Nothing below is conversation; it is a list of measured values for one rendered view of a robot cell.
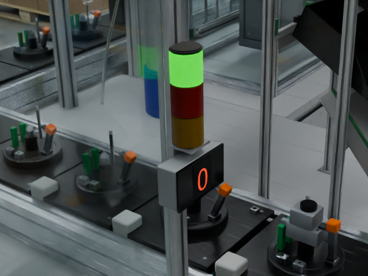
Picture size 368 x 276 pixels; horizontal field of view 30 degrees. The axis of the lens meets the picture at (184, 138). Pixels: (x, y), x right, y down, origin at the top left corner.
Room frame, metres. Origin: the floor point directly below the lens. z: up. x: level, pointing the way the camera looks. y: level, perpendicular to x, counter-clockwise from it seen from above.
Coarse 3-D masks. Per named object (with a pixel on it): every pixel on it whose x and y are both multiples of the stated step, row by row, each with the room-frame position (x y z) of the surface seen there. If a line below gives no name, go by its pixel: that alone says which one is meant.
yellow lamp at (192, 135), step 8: (176, 120) 0.94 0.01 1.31; (184, 120) 0.93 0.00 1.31; (192, 120) 0.93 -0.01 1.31; (200, 120) 0.94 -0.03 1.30; (176, 128) 0.94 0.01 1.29; (184, 128) 0.93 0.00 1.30; (192, 128) 0.93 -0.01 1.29; (200, 128) 0.94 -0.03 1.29; (176, 136) 0.94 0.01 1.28; (184, 136) 0.93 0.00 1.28; (192, 136) 0.93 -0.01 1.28; (200, 136) 0.94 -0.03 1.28; (176, 144) 0.94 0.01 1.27; (184, 144) 0.93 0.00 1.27; (192, 144) 0.93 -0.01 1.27; (200, 144) 0.94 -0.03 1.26
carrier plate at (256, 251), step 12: (264, 228) 1.14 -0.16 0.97; (276, 228) 1.14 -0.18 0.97; (252, 240) 1.10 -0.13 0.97; (264, 240) 1.10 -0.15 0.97; (348, 240) 1.09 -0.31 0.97; (240, 252) 1.07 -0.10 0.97; (252, 252) 1.06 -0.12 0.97; (264, 252) 1.06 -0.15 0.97; (348, 252) 1.06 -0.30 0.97; (360, 252) 1.05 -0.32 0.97; (252, 264) 1.03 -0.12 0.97; (264, 264) 1.03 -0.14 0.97; (348, 264) 1.02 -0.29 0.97; (360, 264) 1.02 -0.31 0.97
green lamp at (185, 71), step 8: (176, 56) 0.93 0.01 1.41; (184, 56) 0.93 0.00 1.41; (192, 56) 0.93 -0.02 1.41; (200, 56) 0.94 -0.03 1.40; (176, 64) 0.93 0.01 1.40; (184, 64) 0.93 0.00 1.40; (192, 64) 0.93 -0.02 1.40; (200, 64) 0.94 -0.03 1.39; (176, 72) 0.94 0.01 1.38; (184, 72) 0.93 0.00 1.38; (192, 72) 0.93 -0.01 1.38; (200, 72) 0.94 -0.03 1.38; (176, 80) 0.94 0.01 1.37; (184, 80) 0.93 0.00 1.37; (192, 80) 0.93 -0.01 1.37; (200, 80) 0.94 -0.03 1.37
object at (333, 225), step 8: (320, 224) 1.02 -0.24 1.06; (328, 224) 1.00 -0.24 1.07; (336, 224) 0.99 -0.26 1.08; (336, 232) 0.99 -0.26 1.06; (328, 240) 1.00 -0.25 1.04; (336, 240) 1.00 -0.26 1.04; (328, 248) 1.00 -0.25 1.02; (336, 248) 1.00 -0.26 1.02; (328, 256) 1.00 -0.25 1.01; (336, 256) 1.00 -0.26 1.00
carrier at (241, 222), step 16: (192, 208) 1.18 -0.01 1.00; (208, 208) 1.19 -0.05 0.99; (224, 208) 1.19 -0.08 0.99; (240, 208) 1.22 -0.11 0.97; (192, 224) 1.14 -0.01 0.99; (208, 224) 1.14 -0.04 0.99; (224, 224) 1.15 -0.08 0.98; (240, 224) 1.16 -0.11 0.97; (256, 224) 1.16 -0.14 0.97; (192, 240) 1.11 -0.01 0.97; (208, 240) 1.11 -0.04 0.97; (224, 240) 1.11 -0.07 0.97; (240, 240) 1.11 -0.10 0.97; (192, 256) 1.06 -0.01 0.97; (208, 256) 1.06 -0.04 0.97; (208, 272) 1.02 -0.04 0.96
